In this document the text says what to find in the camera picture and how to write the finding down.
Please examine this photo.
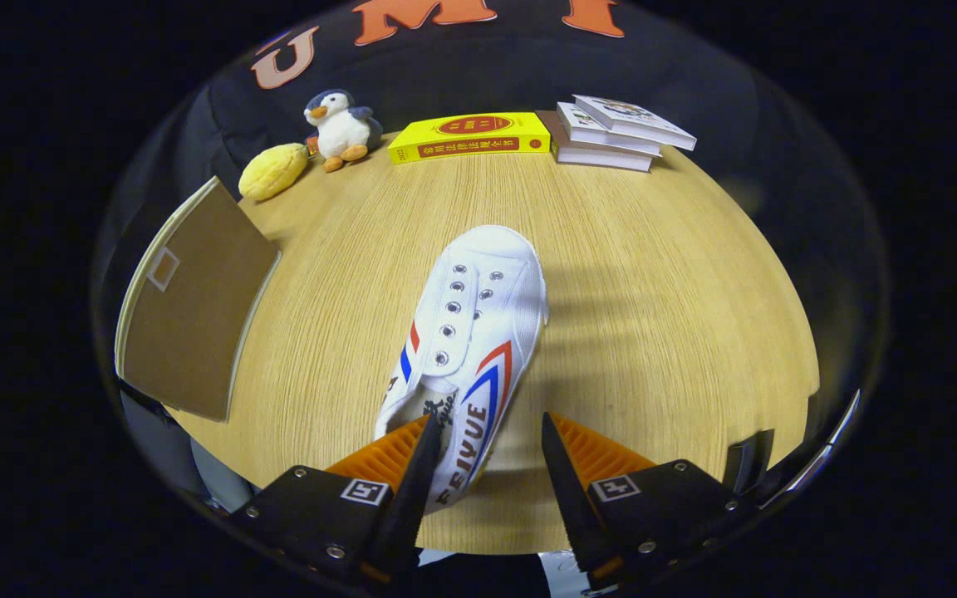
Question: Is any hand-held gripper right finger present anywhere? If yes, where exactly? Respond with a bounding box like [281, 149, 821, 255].
[541, 410, 741, 586]

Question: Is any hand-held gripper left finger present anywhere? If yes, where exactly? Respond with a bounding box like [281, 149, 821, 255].
[228, 414, 444, 589]

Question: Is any white canvas shoe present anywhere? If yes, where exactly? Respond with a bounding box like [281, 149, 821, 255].
[374, 224, 550, 508]

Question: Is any cream fabric storage box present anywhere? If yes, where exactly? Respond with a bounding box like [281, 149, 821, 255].
[115, 176, 282, 423]

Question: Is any yellow round plush toy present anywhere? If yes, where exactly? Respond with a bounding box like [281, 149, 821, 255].
[238, 143, 310, 202]

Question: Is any yellow book with red circle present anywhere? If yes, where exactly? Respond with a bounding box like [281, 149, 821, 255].
[387, 112, 552, 166]

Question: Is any penguin plush toy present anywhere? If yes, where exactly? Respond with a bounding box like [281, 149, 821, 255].
[304, 89, 384, 173]

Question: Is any illustrated cover white book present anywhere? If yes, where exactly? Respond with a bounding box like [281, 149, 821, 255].
[573, 95, 698, 151]

